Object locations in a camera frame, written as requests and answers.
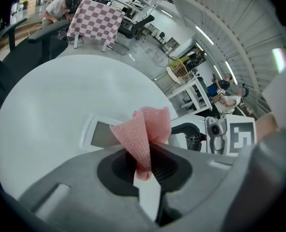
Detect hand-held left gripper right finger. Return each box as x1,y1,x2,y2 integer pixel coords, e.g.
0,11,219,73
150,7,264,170
149,142,252,230

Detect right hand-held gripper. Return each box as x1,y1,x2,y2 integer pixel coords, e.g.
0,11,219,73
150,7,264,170
169,116,257,157

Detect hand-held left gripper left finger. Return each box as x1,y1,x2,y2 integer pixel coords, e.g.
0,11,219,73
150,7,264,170
16,145,158,231

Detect pink cloth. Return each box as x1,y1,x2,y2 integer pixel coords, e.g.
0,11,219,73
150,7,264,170
110,106,171,181

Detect white remote control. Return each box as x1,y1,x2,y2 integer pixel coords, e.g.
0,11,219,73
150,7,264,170
79,114,124,152

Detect person's right forearm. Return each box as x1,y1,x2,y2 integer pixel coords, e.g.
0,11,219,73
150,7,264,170
255,114,279,145

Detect dark grey cabinet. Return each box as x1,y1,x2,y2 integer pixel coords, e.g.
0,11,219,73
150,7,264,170
162,37,179,55

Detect person in white shirt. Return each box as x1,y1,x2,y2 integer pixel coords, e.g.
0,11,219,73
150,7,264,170
261,75,286,130

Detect white-legged table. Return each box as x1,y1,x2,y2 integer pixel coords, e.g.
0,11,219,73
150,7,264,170
72,32,109,53

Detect red white checkered tablecloth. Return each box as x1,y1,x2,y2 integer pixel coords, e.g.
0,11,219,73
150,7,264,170
66,0,125,48

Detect black office chair with headrest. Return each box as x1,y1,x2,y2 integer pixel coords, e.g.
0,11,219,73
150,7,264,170
0,17,72,69

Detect gold wire chair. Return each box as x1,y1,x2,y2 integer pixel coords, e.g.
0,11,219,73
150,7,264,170
152,56,190,91

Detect black cantilever chair chrome frame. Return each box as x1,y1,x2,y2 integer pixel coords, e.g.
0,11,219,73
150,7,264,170
115,14,156,56

